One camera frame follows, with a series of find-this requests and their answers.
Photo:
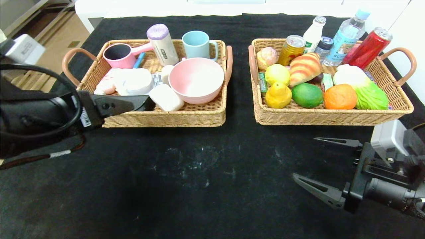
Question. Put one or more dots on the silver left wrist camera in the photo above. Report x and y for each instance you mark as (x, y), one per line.
(23, 49)

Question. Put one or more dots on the yellow lemon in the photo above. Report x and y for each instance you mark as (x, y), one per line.
(277, 73)

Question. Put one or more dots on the pink yellow bun toy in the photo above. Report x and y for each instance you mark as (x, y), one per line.
(268, 55)

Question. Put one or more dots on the red drink can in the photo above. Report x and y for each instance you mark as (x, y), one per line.
(367, 49)

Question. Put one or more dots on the colourful snack packet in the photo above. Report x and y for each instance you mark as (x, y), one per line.
(369, 76)

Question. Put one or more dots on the clear water bottle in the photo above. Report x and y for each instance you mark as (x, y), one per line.
(345, 39)

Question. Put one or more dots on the small blue-capped bottle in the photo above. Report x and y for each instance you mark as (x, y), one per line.
(323, 49)

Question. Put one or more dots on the small cream cup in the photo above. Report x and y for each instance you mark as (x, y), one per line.
(166, 74)

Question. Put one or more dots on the black glasses case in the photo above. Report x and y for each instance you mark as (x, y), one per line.
(149, 104)

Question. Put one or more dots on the light blue mug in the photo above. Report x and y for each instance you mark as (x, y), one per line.
(197, 44)

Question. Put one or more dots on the green white cabbage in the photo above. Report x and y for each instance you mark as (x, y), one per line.
(368, 93)

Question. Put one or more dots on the green gum pack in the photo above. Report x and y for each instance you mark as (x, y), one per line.
(263, 83)

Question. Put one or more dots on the brown wooden shelf unit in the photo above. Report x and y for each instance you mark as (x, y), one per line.
(49, 16)

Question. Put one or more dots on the pink scoop cup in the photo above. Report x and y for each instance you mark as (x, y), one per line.
(127, 63)

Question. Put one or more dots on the yellow drink can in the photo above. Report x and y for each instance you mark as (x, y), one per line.
(291, 50)

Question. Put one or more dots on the white milk bottle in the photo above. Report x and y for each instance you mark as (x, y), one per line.
(313, 35)

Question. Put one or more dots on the yellow pear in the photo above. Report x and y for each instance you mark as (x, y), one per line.
(278, 95)

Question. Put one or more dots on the pink white tube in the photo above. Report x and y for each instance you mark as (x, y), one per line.
(107, 85)

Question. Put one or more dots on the blue pen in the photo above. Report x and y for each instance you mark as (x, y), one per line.
(139, 60)

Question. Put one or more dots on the clear plastic tool pack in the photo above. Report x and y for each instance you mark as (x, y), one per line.
(156, 79)

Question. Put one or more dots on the black tablecloth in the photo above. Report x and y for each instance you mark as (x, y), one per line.
(199, 199)

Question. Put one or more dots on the purple eggplant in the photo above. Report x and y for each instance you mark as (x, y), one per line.
(318, 79)

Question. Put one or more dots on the green white candy pack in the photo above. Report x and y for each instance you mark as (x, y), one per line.
(327, 82)

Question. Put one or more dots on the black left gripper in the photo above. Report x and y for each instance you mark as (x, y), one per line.
(87, 111)

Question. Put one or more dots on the pink bowl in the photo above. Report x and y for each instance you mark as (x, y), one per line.
(196, 81)

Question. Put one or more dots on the light wooden rack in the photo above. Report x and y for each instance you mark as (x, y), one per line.
(33, 81)

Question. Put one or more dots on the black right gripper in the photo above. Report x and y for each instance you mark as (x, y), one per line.
(356, 179)

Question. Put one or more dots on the white round container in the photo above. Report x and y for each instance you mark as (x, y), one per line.
(134, 82)

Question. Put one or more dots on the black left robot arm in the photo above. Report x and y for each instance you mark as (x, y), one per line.
(30, 116)

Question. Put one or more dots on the cream tumbler purple lid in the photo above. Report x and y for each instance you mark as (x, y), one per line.
(163, 48)

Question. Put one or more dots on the white soap bar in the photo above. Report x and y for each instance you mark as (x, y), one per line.
(166, 98)

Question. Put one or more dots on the orange fruit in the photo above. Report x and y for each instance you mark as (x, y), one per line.
(340, 97)

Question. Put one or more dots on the brown striped croissant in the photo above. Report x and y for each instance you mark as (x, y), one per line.
(303, 69)

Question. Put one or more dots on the green lime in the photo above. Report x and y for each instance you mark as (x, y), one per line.
(307, 95)

